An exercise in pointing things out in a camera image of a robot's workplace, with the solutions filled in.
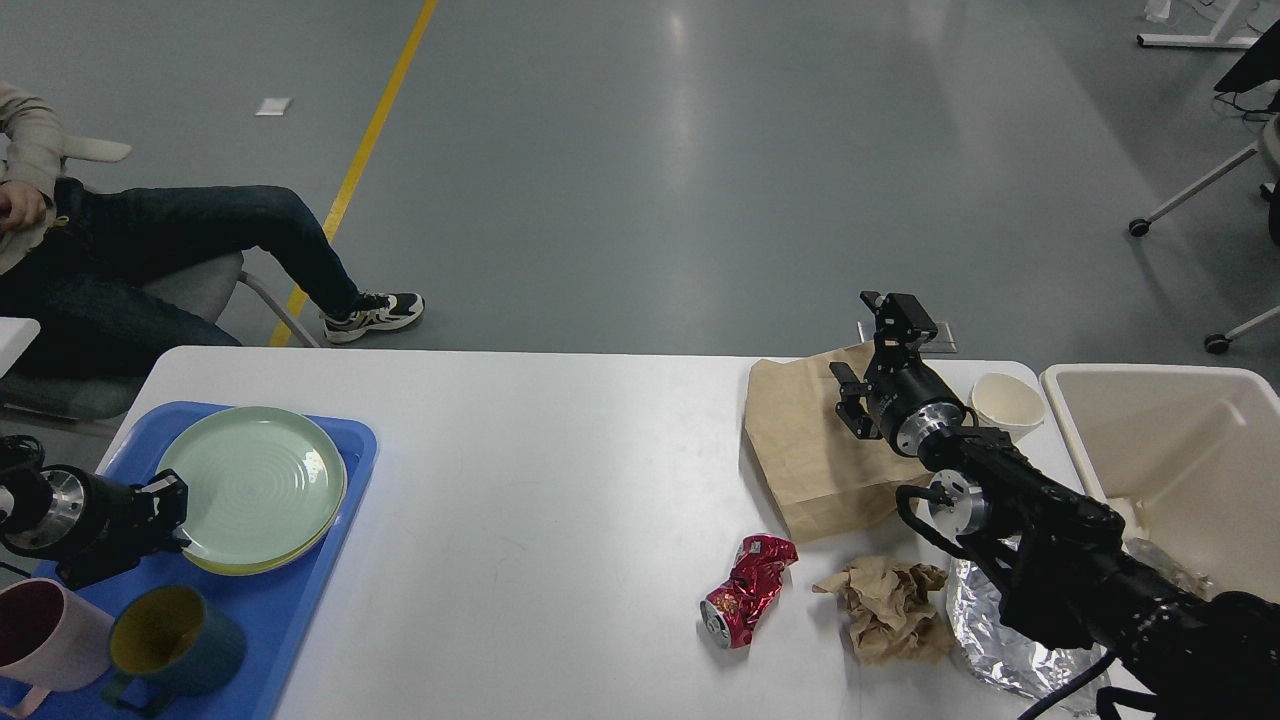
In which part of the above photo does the beige plastic bin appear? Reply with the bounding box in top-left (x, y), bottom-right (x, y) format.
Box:
top-left (1041, 363), bottom-right (1279, 601)

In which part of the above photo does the crumpled brown paper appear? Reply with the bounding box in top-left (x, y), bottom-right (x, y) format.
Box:
top-left (812, 555), bottom-right (956, 665)

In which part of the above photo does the yellow plate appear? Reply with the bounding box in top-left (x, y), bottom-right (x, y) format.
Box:
top-left (183, 480), bottom-right (348, 577)

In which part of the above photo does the seated person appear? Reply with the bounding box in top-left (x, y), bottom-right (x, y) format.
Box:
top-left (1, 83), bottom-right (426, 378)

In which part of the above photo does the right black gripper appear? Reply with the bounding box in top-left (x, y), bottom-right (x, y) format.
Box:
top-left (829, 291), bottom-right (969, 457)

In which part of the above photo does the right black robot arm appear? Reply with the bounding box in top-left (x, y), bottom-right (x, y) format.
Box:
top-left (829, 291), bottom-right (1279, 719)

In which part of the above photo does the blue plastic tray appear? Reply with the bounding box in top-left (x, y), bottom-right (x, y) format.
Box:
top-left (27, 401), bottom-right (378, 719)

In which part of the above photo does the foil trash in bin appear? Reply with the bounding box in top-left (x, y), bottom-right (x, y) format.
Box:
top-left (1123, 537), bottom-right (1216, 600)

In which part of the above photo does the dark teal mug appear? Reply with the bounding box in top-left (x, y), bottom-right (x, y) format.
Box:
top-left (100, 585), bottom-right (247, 719)

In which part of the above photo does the crumpled aluminium foil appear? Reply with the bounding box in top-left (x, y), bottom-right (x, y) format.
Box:
top-left (943, 559), bottom-right (1105, 702)

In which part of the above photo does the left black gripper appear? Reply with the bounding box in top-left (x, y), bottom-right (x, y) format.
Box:
top-left (5, 468), bottom-right (191, 591)

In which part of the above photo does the pink mug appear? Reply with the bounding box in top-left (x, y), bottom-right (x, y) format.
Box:
top-left (1, 578), bottom-right (115, 719)

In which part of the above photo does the white chair base right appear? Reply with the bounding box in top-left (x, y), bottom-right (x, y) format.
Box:
top-left (1129, 110), bottom-right (1280, 354)

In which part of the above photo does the white paper cup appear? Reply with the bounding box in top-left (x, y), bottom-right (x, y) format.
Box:
top-left (970, 373), bottom-right (1047, 443)

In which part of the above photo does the light green plate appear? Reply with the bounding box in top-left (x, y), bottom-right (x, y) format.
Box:
top-left (157, 406), bottom-right (348, 564)

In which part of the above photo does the crushed red can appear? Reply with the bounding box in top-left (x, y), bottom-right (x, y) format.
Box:
top-left (699, 534), bottom-right (797, 650)

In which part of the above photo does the brown paper bag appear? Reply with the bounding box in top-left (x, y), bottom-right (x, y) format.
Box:
top-left (744, 343), bottom-right (931, 543)

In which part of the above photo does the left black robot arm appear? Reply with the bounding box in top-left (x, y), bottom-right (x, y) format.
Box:
top-left (1, 436), bottom-right (191, 591)

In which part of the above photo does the white desk leg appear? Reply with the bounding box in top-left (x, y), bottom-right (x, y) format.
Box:
top-left (1135, 1), bottom-right (1262, 51)

